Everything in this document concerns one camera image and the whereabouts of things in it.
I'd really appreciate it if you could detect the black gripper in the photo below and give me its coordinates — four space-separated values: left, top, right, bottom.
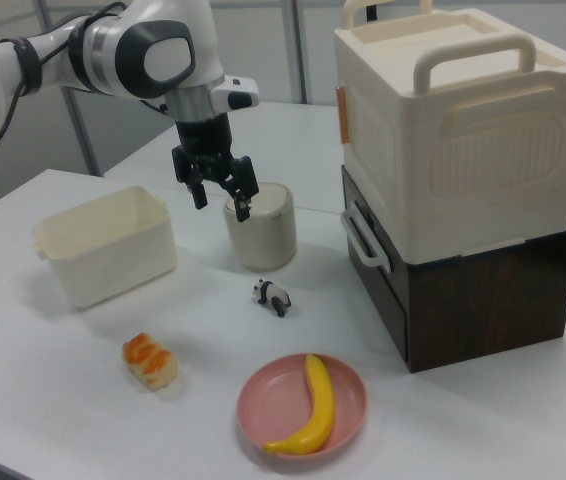
171 112 261 222

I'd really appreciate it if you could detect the dark wooden drawer cabinet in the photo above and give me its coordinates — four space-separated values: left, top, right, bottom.
340 164 566 375

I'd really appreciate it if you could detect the toy shrimp sushi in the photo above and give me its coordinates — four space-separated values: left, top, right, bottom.
121 331 180 392

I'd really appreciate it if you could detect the yellow toy banana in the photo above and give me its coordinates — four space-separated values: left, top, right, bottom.
261 353 337 442

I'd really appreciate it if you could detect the toy panda figure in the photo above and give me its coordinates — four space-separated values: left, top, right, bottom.
250 278 293 319

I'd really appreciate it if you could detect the pink plastic plate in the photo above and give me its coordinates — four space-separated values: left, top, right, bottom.
236 352 368 457

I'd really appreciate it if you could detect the small cream lidded trash can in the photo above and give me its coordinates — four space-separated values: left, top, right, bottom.
222 181 298 273

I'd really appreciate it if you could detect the cream plastic box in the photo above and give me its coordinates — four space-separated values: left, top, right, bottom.
31 185 179 309

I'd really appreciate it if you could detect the white drawer handle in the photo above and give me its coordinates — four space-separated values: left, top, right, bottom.
340 205 394 274

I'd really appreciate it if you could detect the large cream storage box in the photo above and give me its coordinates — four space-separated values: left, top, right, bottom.
333 0 566 264

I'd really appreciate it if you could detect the grey metal post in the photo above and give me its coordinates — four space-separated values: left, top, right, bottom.
64 84 103 177

